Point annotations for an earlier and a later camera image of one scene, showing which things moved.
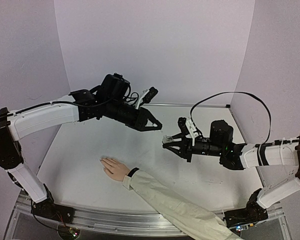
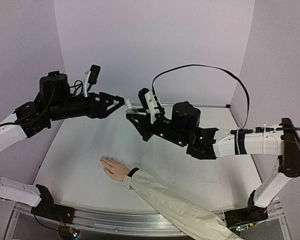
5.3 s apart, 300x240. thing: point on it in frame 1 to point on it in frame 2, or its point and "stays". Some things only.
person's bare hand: [114, 168] stays
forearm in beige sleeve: [196, 223] stays
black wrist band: [132, 171] stays
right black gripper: [187, 145] to [147, 124]
